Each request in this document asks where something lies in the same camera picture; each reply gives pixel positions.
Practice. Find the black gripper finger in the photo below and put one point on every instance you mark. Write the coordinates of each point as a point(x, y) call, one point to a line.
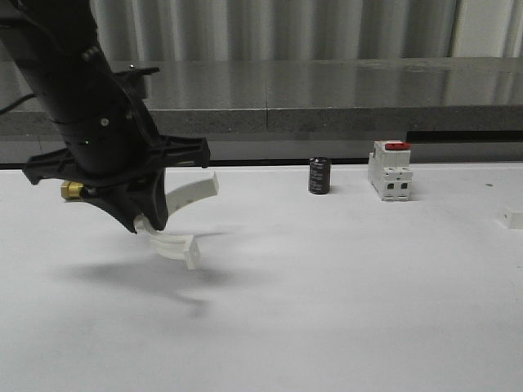
point(148, 194)
point(114, 201)

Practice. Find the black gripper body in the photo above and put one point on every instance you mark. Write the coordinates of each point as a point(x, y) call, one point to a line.
point(110, 137)

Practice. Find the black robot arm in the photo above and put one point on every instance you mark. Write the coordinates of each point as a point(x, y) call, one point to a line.
point(51, 34)

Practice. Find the brass valve red handwheel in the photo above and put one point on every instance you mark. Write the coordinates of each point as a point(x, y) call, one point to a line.
point(71, 190)

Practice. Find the grey corrugated curtain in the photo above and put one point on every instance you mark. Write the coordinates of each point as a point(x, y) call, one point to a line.
point(308, 30)

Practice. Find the black cylindrical capacitor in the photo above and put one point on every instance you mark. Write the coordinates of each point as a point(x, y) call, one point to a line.
point(319, 175)

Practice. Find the grey stone counter ledge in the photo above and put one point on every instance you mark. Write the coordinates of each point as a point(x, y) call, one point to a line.
point(446, 99)

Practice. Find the white circuit breaker red switch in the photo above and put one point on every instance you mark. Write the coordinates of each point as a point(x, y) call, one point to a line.
point(389, 172)

